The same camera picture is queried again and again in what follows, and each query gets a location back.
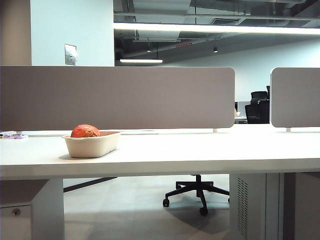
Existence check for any brown paper lunchbox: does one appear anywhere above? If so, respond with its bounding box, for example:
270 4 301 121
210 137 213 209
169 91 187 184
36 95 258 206
61 131 122 159

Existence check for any white drawer pedestal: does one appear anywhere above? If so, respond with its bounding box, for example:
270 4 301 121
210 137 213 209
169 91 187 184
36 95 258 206
0 178 49 240

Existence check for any metal wall switch plate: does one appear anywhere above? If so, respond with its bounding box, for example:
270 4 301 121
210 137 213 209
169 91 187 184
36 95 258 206
64 43 78 66

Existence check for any long grey desk divider panel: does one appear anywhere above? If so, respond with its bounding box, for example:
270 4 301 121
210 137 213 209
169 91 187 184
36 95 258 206
0 65 236 132

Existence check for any short grey desk divider panel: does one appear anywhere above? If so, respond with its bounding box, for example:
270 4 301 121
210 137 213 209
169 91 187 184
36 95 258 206
270 67 320 129

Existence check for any black swivel chair base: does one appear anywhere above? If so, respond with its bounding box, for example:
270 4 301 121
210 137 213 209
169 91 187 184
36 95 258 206
162 174 231 217

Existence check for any white background desk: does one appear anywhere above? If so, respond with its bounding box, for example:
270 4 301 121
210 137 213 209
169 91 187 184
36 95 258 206
234 101 248 125

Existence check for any long ceiling strip light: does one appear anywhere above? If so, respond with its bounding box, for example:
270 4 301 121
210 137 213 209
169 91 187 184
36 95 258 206
113 21 320 35

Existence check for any orange fruit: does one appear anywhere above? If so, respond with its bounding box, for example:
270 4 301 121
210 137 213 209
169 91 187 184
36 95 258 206
70 123 103 139

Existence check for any hanging linear pendant light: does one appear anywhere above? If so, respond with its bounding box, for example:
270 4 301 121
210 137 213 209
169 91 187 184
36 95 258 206
119 58 164 64

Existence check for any black mesh office chair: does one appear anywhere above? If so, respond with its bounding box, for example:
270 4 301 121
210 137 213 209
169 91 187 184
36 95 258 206
244 85 272 125

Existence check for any purple tissue packet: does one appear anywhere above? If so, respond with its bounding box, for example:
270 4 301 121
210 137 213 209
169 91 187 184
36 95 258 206
0 130 29 140

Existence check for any white perforated desk leg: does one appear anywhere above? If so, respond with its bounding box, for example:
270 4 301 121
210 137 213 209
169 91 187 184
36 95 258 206
229 172 285 240

